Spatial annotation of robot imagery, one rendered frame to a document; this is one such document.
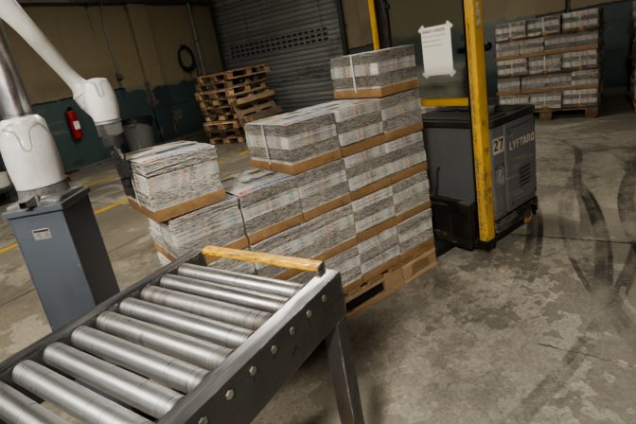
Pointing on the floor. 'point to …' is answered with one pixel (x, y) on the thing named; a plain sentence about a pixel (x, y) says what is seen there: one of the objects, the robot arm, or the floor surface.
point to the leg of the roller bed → (344, 374)
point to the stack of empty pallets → (228, 130)
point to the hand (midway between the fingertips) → (127, 185)
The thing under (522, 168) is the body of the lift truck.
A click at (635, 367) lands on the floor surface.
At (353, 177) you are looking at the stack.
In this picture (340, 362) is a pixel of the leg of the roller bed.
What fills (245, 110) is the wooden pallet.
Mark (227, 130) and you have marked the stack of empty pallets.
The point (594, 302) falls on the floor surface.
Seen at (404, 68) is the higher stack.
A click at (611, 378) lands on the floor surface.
